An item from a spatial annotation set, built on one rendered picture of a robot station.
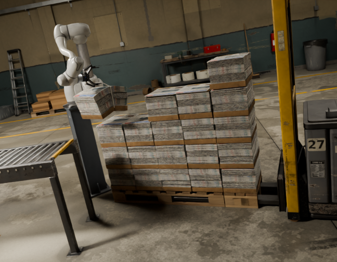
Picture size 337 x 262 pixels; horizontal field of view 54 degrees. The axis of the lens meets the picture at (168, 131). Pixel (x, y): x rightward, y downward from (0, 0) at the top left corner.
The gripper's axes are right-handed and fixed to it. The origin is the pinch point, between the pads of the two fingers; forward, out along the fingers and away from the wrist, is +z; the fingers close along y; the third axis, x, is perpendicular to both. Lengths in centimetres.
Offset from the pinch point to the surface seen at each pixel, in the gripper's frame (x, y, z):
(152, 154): 40, 76, 16
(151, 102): 48, 27, 15
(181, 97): 75, 24, 22
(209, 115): 96, 40, 30
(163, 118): 56, 42, 18
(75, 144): -6, 57, -33
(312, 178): 174, 87, 40
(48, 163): 20, 57, -76
